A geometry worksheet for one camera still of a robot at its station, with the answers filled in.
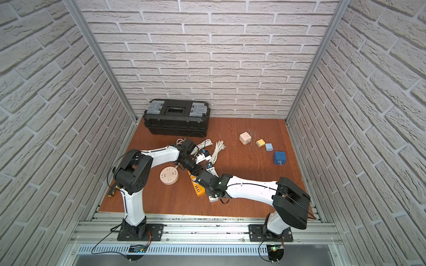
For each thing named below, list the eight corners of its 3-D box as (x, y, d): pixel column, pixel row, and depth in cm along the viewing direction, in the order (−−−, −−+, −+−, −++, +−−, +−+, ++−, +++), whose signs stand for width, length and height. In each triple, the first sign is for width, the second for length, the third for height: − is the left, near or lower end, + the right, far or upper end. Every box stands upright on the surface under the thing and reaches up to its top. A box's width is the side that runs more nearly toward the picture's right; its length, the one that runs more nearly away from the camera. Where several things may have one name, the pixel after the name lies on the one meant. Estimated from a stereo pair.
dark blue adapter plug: (274, 165, 98) (277, 161, 94) (272, 155, 102) (274, 151, 98) (285, 166, 98) (288, 162, 94) (282, 155, 102) (285, 151, 98)
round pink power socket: (159, 184, 90) (157, 182, 88) (163, 167, 97) (161, 164, 95) (177, 184, 90) (176, 182, 88) (180, 167, 97) (179, 164, 95)
